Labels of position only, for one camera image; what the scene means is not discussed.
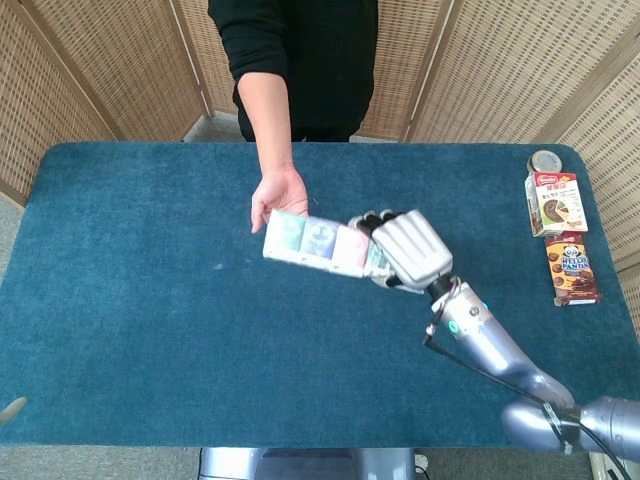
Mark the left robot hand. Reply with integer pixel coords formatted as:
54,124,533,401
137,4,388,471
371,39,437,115
0,397,29,427

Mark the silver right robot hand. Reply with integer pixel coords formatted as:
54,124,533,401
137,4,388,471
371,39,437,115
348,208,455,295

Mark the person's bare hand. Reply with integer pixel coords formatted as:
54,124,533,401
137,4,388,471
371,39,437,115
249,168,310,235

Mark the pastel tissue multipack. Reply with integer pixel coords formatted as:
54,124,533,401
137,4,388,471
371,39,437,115
262,209,394,280

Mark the person's bare forearm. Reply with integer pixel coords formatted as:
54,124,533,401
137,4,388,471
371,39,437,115
235,69,296,179

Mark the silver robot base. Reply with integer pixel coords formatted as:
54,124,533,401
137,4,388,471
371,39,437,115
198,446,417,480

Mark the person's black clothed torso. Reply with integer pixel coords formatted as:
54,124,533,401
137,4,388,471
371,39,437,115
207,0,380,143

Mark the wicker folding screen panel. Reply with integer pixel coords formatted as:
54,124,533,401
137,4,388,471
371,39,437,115
357,0,454,143
172,0,241,117
544,0,640,321
0,0,121,209
19,0,214,143
404,0,639,146

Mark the red wafer snack box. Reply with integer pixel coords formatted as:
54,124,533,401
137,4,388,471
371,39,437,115
523,171,590,239

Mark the brown Hello Panda box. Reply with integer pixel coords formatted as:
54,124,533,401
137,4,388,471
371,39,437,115
543,232,603,307

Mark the blue table cloth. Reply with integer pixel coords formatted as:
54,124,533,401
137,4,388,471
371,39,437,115
0,141,640,449

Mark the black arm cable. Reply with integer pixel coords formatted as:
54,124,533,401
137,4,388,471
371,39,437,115
423,319,632,480

